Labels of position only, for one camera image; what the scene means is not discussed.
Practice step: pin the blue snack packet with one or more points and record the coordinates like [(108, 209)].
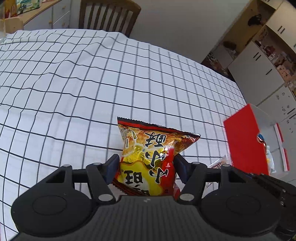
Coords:
[(260, 136)]

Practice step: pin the red cardboard box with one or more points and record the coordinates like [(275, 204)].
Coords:
[(245, 143)]

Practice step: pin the white upper wall cabinets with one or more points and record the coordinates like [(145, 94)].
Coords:
[(283, 23)]

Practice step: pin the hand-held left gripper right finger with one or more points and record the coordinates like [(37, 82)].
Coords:
[(181, 168)]

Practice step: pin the red white snack packet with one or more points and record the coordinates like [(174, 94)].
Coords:
[(218, 165)]

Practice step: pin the green tissue pack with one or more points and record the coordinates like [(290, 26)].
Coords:
[(27, 4)]

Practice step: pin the row of shoes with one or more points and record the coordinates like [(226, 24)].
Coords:
[(214, 63)]

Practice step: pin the black checked white tablecloth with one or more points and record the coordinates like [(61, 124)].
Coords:
[(69, 81)]

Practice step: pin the black hanging bag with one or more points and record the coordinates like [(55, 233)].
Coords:
[(254, 19)]

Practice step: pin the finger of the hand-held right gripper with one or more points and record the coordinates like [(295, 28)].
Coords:
[(268, 183)]

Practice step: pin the group of countertop bottles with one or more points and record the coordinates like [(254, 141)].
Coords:
[(272, 52)]

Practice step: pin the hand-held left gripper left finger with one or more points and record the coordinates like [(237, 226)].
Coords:
[(113, 168)]

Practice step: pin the white stickered cabinet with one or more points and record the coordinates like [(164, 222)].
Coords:
[(282, 104)]

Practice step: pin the white lower cabinet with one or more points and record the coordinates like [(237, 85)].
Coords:
[(256, 62)]

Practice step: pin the wooden chair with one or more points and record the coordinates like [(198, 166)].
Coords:
[(108, 16)]

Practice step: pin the white wood-topped side cabinet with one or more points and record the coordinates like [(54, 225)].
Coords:
[(57, 14)]

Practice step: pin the yellow red snack packet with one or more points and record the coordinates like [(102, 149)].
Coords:
[(143, 162)]

